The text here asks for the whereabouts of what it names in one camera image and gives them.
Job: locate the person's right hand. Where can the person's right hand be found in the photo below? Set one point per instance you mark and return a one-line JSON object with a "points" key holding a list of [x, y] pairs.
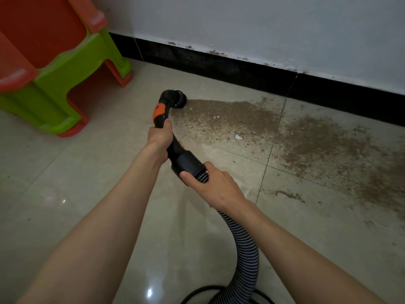
{"points": [[215, 186]]}

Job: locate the person's left hand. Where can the person's left hand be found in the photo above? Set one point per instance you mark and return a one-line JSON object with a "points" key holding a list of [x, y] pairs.
{"points": [[160, 139]]}

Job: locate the brown sawdust dirt patch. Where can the brown sawdust dirt patch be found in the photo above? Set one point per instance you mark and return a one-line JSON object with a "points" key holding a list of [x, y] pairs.
{"points": [[304, 142]]}

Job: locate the person's right forearm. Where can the person's right forearm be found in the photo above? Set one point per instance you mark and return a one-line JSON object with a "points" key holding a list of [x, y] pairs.
{"points": [[297, 262]]}

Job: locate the person's left forearm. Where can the person's left forearm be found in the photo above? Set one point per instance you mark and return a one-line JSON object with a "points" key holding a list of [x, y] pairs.
{"points": [[95, 243]]}

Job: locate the tiled floor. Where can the tiled floor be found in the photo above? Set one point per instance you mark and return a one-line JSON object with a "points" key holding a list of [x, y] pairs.
{"points": [[82, 205]]}

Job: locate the white paper scrap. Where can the white paper scrap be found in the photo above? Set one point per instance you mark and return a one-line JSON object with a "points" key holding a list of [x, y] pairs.
{"points": [[238, 136]]}

